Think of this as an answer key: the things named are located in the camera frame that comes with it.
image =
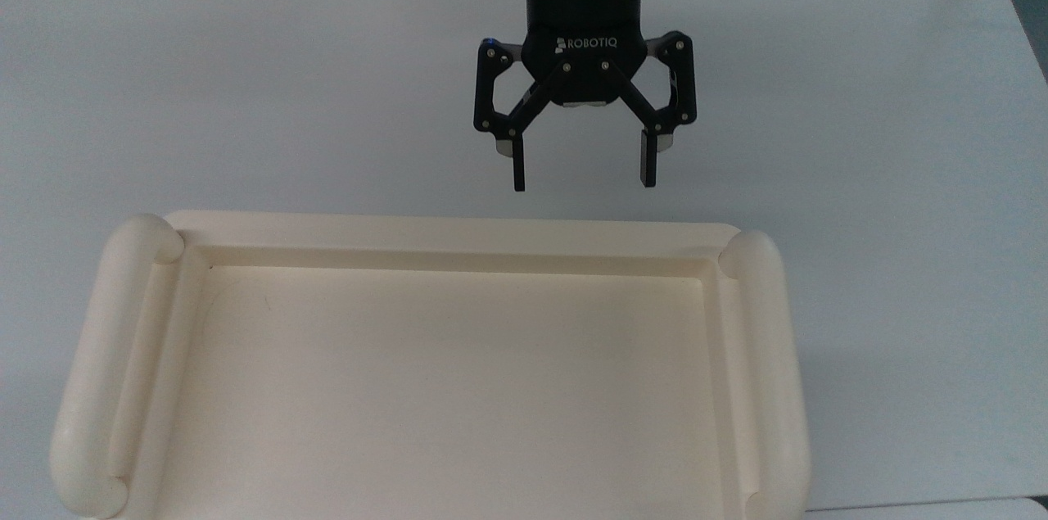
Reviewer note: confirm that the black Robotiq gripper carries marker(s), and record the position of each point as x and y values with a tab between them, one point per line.
583	4

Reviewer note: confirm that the cream wooden cabinet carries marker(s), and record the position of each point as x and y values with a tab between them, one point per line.
450	381

